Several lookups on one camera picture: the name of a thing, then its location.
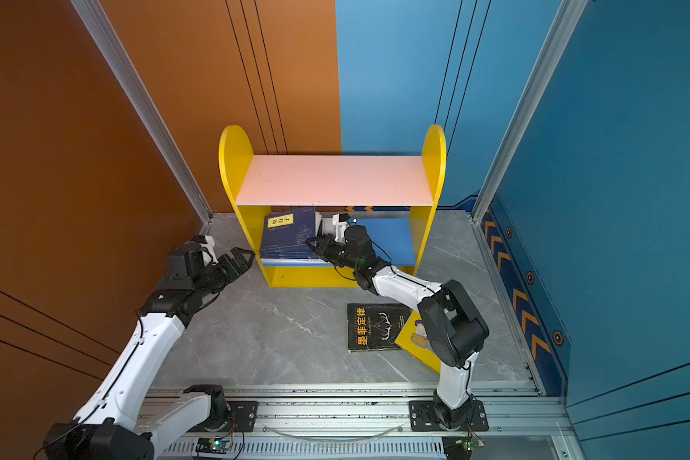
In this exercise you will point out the white book with dark bars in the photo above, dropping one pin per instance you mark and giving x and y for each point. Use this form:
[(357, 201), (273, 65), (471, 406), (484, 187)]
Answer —
[(293, 263)]

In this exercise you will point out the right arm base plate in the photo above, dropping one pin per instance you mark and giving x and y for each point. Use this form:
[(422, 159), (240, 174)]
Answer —
[(436, 416)]

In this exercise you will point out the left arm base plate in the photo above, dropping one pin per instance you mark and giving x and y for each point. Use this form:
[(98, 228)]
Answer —
[(240, 416)]

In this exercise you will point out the black book yellow title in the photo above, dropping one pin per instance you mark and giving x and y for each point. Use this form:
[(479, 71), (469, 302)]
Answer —
[(375, 327)]

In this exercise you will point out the aluminium front rail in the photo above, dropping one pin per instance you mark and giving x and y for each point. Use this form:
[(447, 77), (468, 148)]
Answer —
[(371, 421)]

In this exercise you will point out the right green circuit board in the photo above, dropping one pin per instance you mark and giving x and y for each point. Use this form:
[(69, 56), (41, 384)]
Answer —
[(461, 448)]

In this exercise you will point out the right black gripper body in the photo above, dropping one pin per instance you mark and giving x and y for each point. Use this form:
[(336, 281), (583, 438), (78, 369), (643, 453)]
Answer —
[(339, 254)]

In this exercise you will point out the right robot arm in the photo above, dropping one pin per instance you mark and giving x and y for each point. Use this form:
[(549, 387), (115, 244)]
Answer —
[(455, 329)]

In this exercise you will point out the yellow cartoon cover book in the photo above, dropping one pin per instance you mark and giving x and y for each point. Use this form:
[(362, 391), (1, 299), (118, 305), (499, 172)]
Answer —
[(413, 339)]

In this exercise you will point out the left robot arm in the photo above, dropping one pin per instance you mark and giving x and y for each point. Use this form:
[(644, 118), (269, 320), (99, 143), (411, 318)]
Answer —
[(107, 426)]

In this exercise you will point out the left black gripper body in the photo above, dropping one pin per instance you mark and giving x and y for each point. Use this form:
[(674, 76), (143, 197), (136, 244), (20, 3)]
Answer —
[(217, 277)]

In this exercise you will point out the left green circuit board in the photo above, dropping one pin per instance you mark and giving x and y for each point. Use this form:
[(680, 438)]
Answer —
[(216, 446)]

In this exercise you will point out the yellow pink blue bookshelf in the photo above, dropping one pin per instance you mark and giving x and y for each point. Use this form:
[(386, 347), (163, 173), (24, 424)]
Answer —
[(401, 192)]

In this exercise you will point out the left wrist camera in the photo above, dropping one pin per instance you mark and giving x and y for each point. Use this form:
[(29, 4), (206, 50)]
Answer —
[(207, 245)]

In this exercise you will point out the green circuit board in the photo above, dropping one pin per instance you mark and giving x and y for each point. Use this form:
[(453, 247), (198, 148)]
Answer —
[(216, 446), (461, 448)]

